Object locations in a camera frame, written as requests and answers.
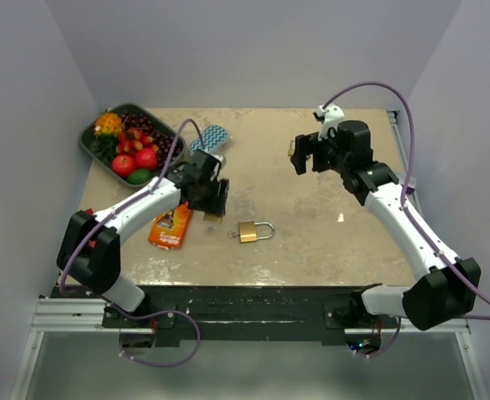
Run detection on aluminium frame rail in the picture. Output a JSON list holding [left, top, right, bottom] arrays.
[[30, 110, 471, 334]]

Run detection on blue zigzag sponge pack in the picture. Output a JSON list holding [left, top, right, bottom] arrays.
[[189, 124, 230, 154]]

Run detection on orange flower ball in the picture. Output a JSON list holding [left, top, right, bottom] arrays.
[[94, 112, 124, 137]]

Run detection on grey fruit tray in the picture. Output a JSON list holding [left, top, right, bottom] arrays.
[[79, 103, 185, 188]]

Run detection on dark grape bunch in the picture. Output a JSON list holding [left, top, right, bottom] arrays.
[[121, 112, 174, 168]]

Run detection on small brass padlock with keys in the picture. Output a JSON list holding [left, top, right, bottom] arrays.
[[287, 140, 295, 157]]

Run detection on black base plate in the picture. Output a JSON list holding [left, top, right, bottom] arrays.
[[102, 285, 397, 348]]

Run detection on green lime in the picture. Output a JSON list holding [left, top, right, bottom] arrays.
[[127, 168, 153, 185]]

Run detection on purple white box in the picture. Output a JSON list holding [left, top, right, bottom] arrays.
[[402, 176, 417, 195]]

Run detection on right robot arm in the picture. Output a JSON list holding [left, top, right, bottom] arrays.
[[290, 120, 481, 331]]

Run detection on short shackle brass padlock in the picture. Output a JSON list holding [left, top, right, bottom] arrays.
[[227, 221, 276, 244]]

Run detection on red small box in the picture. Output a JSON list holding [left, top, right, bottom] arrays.
[[84, 208, 97, 250]]

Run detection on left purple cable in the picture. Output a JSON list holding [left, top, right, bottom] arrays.
[[59, 118, 203, 368]]

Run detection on small red apples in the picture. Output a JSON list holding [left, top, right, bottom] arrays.
[[116, 127, 153, 154]]

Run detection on orange razor box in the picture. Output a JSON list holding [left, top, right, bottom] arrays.
[[147, 203, 193, 249]]

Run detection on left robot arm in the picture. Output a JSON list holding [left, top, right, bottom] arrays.
[[57, 150, 229, 327]]

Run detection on long shackle brass padlock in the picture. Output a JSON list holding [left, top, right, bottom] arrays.
[[202, 213, 223, 232]]

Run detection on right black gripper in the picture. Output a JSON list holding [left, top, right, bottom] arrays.
[[291, 129, 350, 175]]

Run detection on red apple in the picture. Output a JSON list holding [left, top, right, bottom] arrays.
[[111, 154, 137, 178]]

